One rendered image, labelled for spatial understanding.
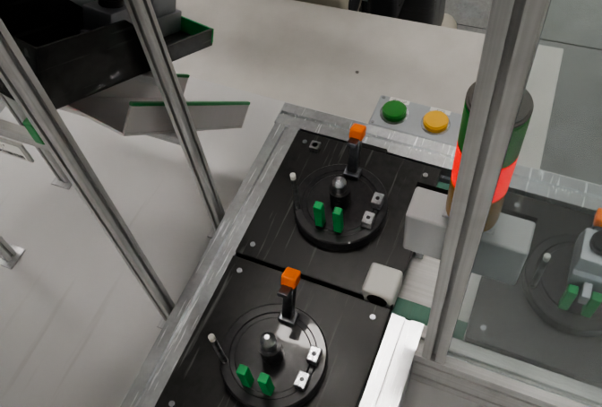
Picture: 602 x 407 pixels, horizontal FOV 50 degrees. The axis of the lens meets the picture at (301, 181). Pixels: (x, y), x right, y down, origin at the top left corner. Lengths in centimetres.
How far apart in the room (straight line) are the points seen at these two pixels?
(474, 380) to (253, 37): 83
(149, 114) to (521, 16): 55
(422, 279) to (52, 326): 58
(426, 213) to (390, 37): 76
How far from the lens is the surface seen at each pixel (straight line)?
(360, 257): 92
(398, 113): 107
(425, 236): 66
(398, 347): 89
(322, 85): 127
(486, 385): 89
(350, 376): 86
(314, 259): 92
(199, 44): 87
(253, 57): 134
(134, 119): 83
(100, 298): 110
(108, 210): 77
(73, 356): 108
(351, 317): 89
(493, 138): 47
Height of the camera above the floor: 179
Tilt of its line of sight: 55 degrees down
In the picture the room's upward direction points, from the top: 9 degrees counter-clockwise
